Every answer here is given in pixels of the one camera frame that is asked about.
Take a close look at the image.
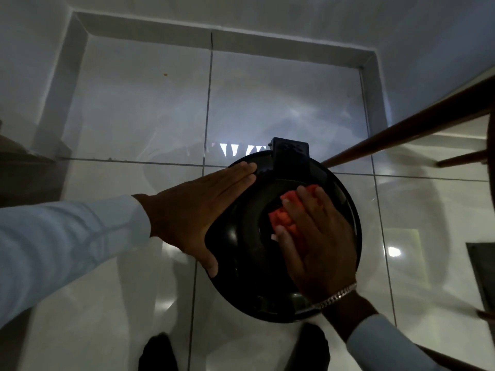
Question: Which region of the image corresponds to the dark grey rug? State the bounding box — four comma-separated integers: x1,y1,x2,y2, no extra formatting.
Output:
466,242,495,315

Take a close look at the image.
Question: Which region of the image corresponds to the round marble wooden-rim table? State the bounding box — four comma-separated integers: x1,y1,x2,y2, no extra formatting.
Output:
321,71,495,371

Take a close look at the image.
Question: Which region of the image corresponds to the person's left hand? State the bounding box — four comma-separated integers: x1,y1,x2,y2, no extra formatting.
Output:
133,162,258,278

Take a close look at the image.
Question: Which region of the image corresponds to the person's right hand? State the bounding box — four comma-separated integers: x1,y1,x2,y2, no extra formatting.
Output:
273,185,356,307

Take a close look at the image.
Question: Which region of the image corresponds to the silver chain bracelet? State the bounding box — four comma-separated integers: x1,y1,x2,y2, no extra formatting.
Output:
312,282,358,310

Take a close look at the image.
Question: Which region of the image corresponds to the person's right forearm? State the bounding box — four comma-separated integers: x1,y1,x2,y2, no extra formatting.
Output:
321,291,454,371

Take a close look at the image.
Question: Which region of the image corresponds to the red cleaning cloth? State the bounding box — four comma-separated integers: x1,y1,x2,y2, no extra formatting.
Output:
268,184,320,254

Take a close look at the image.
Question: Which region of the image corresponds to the brown wooden furniture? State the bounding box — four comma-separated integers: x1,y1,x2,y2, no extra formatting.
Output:
0,119,73,213

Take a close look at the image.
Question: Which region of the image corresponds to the person's black shoe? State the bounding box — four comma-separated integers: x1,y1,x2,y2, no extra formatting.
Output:
295,322,331,371
138,332,179,371

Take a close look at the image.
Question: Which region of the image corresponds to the person's left forearm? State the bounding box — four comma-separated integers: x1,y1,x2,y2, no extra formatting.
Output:
0,195,152,330

